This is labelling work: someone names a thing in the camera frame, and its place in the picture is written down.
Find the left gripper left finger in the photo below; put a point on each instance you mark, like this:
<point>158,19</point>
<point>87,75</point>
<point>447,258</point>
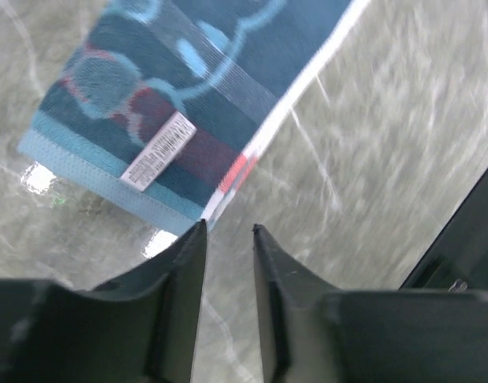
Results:
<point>176,277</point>

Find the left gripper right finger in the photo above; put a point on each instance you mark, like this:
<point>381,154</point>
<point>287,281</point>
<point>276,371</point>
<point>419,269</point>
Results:
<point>296,339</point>

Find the blue towel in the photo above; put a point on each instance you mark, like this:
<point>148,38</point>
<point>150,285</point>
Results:
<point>166,106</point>

